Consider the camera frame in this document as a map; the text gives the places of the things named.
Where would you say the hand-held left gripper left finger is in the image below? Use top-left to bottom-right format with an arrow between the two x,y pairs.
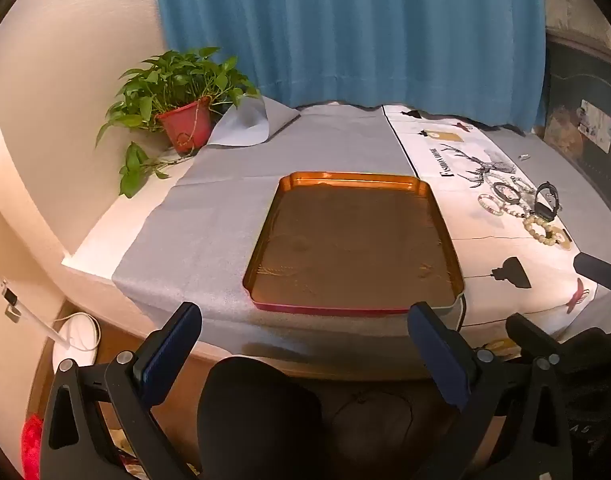
38,301 -> 204,480

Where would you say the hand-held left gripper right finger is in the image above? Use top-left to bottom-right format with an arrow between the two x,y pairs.
407,301 -> 573,480

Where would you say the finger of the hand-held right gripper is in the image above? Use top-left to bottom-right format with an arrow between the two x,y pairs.
574,252 -> 611,292
505,312 -> 611,376

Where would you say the cream bead bracelet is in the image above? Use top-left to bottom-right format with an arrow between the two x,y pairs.
523,214 -> 573,253

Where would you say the black wristwatch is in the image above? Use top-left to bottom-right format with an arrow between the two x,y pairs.
533,181 -> 562,221

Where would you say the white bead bracelet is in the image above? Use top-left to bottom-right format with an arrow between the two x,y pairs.
478,193 -> 506,217

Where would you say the orange rectangular tray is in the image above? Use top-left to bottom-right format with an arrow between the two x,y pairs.
243,171 -> 466,317

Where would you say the white printed table cloth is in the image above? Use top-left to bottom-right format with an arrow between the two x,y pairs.
383,104 -> 606,341

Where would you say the white round device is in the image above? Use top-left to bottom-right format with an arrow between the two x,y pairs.
53,312 -> 102,368

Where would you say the person's left leg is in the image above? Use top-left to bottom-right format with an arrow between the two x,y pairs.
196,357 -> 331,480

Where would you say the grey table cloth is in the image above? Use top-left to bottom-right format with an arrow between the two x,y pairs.
112,97 -> 611,361

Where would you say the red cloth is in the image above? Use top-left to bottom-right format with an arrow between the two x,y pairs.
20,412 -> 45,480

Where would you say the dark printed board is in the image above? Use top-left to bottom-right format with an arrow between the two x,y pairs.
533,30 -> 611,201

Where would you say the green plant in red pot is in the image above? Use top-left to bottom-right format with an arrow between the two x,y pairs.
96,47 -> 261,198

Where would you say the blue curtain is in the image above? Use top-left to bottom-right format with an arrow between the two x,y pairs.
150,0 -> 549,133

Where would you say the dark bracelet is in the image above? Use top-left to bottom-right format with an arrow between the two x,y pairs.
491,182 -> 521,203

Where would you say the white cable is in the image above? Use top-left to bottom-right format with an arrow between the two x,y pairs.
0,260 -> 69,348

